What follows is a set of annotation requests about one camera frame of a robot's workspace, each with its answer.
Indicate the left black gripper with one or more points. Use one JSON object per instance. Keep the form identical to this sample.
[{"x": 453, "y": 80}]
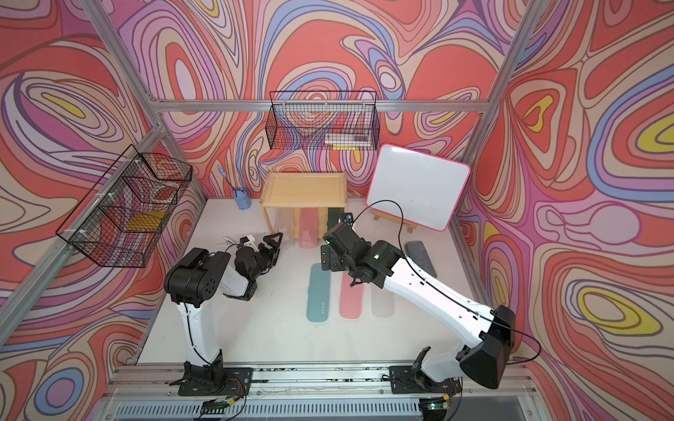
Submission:
[{"x": 270, "y": 254}]

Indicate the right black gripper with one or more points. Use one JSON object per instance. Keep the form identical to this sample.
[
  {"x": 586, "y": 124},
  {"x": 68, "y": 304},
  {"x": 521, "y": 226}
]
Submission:
[{"x": 328, "y": 256}]

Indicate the teal pencil case top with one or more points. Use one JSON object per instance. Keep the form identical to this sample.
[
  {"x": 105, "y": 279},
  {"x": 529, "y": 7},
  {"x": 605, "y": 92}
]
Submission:
[{"x": 318, "y": 295}]

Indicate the pink pencil case bottom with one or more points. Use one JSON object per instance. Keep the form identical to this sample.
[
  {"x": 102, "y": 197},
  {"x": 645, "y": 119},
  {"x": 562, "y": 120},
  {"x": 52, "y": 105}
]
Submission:
[{"x": 308, "y": 228}]

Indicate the pink pencil case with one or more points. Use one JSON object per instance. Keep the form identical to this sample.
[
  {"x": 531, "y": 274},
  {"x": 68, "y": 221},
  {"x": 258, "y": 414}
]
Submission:
[
  {"x": 308, "y": 228},
  {"x": 351, "y": 298}
]

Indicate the pink pencil case top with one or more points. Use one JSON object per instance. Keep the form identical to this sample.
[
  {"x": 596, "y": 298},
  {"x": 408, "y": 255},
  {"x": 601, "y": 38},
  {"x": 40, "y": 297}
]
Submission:
[{"x": 351, "y": 298}]

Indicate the clear pencil case top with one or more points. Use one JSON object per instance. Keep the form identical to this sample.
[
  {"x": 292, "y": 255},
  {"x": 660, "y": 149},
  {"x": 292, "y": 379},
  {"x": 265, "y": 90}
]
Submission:
[{"x": 382, "y": 303}]

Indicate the clear pencil case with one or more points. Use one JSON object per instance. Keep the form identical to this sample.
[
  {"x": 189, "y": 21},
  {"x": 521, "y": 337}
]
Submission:
[
  {"x": 382, "y": 303},
  {"x": 285, "y": 232}
]

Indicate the clear pencil case bottom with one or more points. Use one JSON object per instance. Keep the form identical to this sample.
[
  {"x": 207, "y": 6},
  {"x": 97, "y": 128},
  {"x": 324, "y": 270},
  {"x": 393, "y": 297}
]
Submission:
[{"x": 285, "y": 232}]

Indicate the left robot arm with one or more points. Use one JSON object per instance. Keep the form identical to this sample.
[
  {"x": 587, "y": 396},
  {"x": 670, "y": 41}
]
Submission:
[{"x": 196, "y": 279}]

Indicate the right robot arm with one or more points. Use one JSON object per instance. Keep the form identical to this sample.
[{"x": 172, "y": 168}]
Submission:
[{"x": 487, "y": 334}]

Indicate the dark green pencil case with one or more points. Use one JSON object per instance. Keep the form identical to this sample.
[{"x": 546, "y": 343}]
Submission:
[{"x": 334, "y": 217}]

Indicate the wooden two-tier shelf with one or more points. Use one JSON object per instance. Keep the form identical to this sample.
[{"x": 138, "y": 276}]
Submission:
[{"x": 296, "y": 191}]

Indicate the blue pen cup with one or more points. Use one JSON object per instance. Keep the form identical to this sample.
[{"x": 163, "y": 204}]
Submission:
[{"x": 242, "y": 199}]

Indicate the grey whiteboard eraser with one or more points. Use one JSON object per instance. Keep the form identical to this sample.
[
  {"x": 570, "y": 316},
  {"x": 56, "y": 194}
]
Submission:
[{"x": 417, "y": 252}]

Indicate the wooden whiteboard easel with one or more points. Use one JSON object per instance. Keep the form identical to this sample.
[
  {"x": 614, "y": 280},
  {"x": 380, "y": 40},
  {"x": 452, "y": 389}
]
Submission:
[{"x": 409, "y": 226}]

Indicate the blue pen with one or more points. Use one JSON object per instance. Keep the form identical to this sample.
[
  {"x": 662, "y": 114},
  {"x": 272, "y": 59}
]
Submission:
[{"x": 233, "y": 188}]

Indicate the pink framed whiteboard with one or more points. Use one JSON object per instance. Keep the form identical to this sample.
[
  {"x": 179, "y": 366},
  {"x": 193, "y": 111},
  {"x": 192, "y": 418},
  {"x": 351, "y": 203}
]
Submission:
[{"x": 421, "y": 188}]

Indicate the marker box in basket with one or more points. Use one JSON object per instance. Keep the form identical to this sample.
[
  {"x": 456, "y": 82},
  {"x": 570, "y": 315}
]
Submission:
[{"x": 344, "y": 141}]

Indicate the yellow item in basket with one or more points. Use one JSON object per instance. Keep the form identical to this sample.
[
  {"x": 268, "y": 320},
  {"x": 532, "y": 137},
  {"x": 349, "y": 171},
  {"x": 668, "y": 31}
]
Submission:
[{"x": 145, "y": 222}]

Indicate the green circuit board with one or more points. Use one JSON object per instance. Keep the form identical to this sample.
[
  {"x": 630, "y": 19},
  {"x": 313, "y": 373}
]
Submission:
[{"x": 216, "y": 406}]

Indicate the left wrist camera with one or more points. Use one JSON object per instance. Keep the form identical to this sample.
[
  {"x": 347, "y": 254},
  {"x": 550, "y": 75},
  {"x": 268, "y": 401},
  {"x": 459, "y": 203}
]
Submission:
[{"x": 248, "y": 241}]

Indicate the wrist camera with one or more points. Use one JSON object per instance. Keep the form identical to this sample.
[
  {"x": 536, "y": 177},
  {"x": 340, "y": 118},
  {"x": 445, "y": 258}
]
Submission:
[
  {"x": 248, "y": 241},
  {"x": 346, "y": 219}
]

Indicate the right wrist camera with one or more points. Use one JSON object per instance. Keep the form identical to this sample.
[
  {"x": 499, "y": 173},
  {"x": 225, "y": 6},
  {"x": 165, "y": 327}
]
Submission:
[{"x": 346, "y": 219}]

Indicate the back black wire basket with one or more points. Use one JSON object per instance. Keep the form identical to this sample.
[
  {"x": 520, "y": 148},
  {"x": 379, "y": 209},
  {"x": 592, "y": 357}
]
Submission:
[{"x": 300, "y": 119}]

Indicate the black wire basket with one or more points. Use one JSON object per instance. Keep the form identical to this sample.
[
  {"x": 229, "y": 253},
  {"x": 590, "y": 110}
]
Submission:
[
  {"x": 135, "y": 182},
  {"x": 300, "y": 119}
]

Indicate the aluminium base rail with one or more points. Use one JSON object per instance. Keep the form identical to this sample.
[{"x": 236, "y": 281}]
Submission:
[{"x": 316, "y": 391}]

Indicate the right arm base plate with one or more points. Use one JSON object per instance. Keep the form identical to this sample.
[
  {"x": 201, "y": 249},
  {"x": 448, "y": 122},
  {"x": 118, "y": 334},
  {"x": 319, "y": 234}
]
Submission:
[{"x": 407, "y": 380}]

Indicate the left black wire basket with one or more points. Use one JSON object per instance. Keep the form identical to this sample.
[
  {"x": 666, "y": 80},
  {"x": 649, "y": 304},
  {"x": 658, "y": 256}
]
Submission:
[{"x": 135, "y": 182}]

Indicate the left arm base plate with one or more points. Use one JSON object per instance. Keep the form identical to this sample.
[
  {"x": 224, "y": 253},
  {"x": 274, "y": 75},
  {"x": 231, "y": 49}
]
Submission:
[{"x": 214, "y": 381}]

